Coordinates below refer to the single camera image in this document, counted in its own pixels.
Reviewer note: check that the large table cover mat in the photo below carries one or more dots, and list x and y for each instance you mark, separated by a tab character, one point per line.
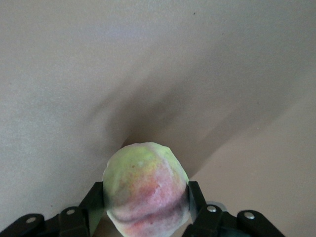
74	74

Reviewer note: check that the green pink toy peach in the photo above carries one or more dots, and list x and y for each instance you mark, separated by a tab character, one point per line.
148	187

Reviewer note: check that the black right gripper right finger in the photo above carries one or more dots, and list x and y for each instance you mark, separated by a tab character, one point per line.
205	219

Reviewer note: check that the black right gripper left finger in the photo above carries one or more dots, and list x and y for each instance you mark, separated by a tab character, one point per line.
84	214

